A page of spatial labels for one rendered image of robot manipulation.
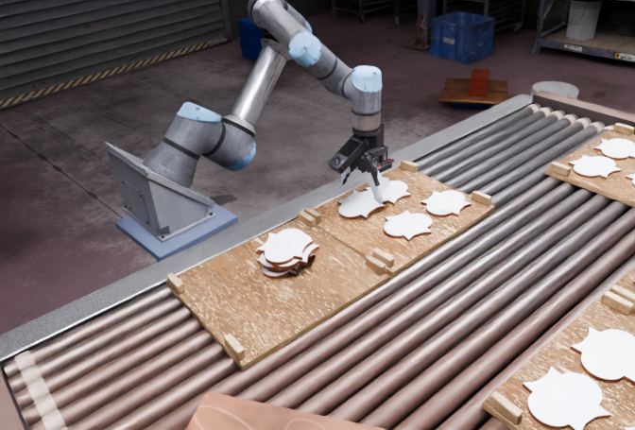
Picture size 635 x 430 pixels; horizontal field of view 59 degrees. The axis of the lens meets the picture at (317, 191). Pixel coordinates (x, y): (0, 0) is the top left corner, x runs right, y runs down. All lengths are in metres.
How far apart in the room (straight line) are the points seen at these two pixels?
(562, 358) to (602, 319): 0.15
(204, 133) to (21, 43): 4.35
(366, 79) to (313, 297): 0.54
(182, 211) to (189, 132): 0.23
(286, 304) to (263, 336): 0.10
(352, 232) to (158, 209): 0.54
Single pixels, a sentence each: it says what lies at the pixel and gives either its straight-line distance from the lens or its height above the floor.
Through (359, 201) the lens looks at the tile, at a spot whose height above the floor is 0.95.
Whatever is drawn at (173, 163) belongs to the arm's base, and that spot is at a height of 1.08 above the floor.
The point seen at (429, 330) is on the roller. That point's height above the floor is 0.91.
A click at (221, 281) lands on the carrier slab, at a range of 1.36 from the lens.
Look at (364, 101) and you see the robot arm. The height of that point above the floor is 1.26.
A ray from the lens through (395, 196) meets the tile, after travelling 1.60.
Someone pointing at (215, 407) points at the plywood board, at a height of 1.04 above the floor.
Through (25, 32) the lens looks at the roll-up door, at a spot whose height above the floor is 0.60.
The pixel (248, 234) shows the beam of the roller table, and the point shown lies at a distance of 1.54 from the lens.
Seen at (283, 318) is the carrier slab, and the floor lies 0.94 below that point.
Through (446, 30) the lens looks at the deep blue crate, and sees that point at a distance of 5.80.
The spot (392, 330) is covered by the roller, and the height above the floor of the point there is 0.91.
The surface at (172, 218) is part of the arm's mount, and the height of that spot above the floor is 0.93.
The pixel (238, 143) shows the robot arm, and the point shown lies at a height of 1.07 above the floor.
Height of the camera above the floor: 1.78
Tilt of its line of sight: 31 degrees down
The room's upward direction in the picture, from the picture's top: 4 degrees counter-clockwise
